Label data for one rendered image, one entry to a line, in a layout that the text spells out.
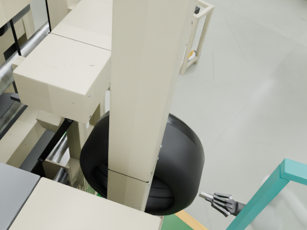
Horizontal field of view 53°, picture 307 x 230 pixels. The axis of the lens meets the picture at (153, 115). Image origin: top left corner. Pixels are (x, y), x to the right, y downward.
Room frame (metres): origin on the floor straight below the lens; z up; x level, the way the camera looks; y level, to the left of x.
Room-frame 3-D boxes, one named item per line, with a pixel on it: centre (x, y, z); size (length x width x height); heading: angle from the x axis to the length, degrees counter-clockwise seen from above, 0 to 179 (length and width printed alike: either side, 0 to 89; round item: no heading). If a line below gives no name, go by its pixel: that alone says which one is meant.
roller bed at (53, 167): (0.62, 0.42, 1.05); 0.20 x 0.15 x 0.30; 171
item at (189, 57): (3.18, -0.09, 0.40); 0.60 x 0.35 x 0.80; 60
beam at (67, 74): (0.95, 0.29, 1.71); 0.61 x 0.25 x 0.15; 171
